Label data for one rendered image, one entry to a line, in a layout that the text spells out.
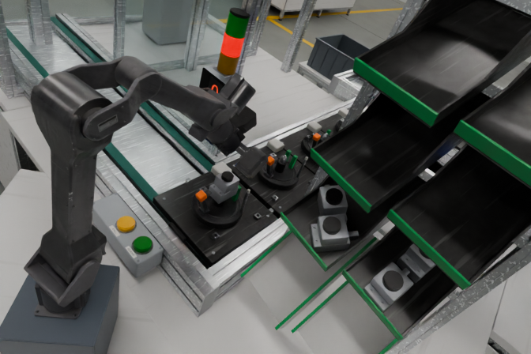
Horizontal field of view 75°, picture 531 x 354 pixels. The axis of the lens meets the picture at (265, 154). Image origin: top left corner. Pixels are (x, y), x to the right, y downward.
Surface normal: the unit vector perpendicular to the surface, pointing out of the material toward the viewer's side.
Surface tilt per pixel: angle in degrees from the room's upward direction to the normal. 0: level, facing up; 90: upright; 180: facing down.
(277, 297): 45
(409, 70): 25
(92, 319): 0
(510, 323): 0
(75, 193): 90
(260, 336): 0
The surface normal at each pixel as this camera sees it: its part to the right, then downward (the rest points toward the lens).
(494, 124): -0.07, -0.58
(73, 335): 0.28, -0.74
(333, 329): -0.34, -0.37
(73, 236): 0.80, 0.53
